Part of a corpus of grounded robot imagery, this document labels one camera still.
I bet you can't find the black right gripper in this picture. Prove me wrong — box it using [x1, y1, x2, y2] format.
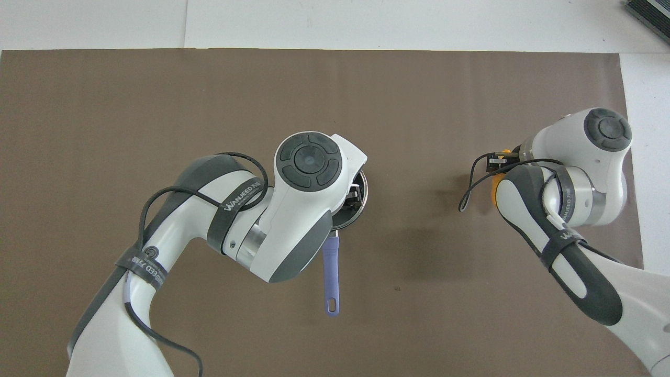
[487, 149, 527, 172]

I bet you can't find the yellow corn cob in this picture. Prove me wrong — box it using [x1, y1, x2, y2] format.
[490, 149, 512, 203]

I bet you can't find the dark blue saucepan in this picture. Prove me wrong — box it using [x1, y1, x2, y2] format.
[322, 169, 369, 317]

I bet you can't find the brown table mat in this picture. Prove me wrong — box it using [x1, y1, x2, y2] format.
[0, 49, 645, 377]

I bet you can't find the dark ribbed box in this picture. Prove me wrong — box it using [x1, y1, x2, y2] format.
[626, 0, 670, 43]

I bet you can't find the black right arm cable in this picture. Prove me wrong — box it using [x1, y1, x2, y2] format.
[459, 152, 563, 213]

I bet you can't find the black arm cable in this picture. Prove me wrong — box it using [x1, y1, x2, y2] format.
[459, 152, 563, 213]
[123, 152, 269, 377]

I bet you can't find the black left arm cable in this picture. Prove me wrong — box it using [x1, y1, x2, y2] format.
[123, 152, 269, 377]

